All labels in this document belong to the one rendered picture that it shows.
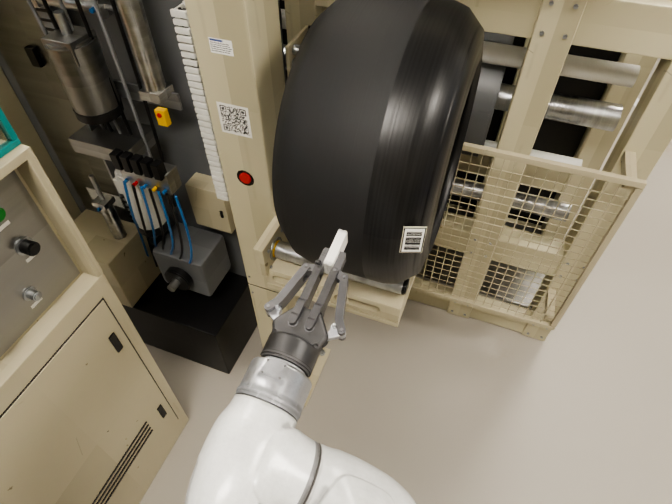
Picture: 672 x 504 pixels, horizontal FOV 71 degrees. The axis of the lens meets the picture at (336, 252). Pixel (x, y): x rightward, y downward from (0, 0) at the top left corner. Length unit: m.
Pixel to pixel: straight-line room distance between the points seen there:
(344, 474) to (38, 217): 0.83
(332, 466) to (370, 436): 1.29
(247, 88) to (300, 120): 0.24
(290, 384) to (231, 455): 0.11
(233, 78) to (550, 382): 1.70
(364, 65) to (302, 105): 0.12
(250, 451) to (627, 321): 2.11
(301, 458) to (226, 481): 0.09
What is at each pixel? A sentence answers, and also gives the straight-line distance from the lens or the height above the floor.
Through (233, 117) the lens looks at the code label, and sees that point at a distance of 1.08.
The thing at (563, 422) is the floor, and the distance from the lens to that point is 2.12.
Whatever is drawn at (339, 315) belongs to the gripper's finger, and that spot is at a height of 1.23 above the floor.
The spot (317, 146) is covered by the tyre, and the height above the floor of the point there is 1.33.
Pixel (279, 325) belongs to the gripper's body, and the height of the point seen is 1.22.
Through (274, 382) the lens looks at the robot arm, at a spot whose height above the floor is 1.24.
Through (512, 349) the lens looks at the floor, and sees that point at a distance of 2.20.
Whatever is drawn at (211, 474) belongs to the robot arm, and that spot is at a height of 1.23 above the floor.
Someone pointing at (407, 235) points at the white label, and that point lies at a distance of 0.81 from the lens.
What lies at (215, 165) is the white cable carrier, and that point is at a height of 1.07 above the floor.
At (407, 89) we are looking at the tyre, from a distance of 0.78.
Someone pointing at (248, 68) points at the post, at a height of 1.35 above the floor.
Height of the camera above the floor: 1.79
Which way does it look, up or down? 48 degrees down
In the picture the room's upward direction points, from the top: straight up
